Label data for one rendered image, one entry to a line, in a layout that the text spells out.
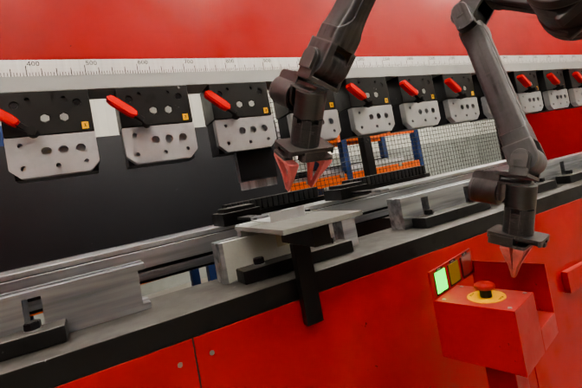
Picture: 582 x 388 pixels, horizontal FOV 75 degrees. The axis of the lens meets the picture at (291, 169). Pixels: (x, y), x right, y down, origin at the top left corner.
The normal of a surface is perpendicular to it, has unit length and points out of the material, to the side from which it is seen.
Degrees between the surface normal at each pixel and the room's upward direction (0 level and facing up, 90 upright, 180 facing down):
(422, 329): 90
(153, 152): 90
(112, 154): 90
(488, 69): 74
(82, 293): 90
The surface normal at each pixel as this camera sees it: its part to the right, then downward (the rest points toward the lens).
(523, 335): 0.64, -0.14
